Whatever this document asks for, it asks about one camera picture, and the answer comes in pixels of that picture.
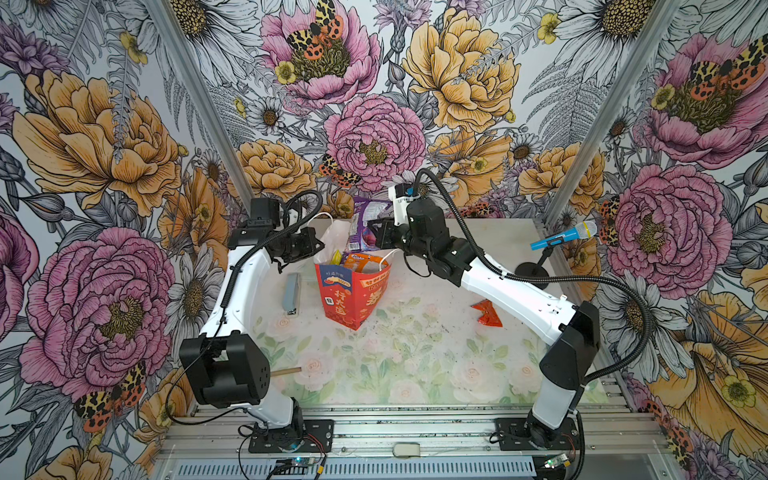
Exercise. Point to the wooden stick tool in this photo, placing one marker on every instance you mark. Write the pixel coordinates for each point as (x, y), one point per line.
(286, 371)

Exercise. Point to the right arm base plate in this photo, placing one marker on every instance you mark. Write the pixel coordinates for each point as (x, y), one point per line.
(522, 434)

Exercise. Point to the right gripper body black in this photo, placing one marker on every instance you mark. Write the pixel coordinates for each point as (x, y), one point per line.
(400, 236)

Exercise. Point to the yellow snack bag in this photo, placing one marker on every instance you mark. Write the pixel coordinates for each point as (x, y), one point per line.
(337, 258)

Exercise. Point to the small red snack packet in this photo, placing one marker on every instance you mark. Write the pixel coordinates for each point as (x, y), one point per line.
(488, 315)

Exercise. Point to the aluminium rail frame front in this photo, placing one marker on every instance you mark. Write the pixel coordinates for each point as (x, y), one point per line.
(375, 442)

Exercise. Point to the orange snack packet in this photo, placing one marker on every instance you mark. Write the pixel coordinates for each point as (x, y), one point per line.
(364, 263)

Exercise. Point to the red paper gift bag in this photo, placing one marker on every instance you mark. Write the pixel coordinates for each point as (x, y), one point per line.
(347, 298)

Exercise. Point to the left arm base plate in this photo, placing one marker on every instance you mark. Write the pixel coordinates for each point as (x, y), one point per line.
(314, 436)

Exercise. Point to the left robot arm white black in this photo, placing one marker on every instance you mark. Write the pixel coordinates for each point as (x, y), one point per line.
(223, 364)

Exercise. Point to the blue toy microphone on stand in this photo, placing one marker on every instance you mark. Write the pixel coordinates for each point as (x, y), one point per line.
(581, 231)

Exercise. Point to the purple snack packet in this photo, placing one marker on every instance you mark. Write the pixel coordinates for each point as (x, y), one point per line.
(361, 238)

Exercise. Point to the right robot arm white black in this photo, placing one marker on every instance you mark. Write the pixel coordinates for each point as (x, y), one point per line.
(570, 331)

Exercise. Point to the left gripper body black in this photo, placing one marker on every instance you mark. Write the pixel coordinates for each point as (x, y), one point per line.
(298, 246)

